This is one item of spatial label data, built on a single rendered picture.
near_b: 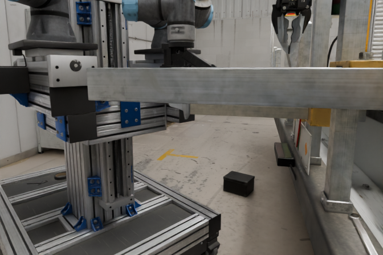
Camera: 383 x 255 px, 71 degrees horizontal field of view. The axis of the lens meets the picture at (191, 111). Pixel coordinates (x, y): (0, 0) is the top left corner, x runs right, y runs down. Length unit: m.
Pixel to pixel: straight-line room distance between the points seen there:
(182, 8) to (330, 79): 0.56
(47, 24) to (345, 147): 0.88
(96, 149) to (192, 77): 1.08
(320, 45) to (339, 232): 0.45
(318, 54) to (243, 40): 8.00
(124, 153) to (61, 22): 0.61
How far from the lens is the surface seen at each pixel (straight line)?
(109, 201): 1.31
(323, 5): 0.78
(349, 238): 0.52
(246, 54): 8.70
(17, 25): 3.34
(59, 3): 1.03
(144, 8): 0.76
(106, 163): 1.25
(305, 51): 1.02
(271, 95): 0.22
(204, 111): 0.74
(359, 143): 1.11
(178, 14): 0.74
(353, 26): 0.53
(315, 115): 0.71
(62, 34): 1.00
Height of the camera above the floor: 0.96
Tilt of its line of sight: 9 degrees down
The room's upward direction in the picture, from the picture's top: straight up
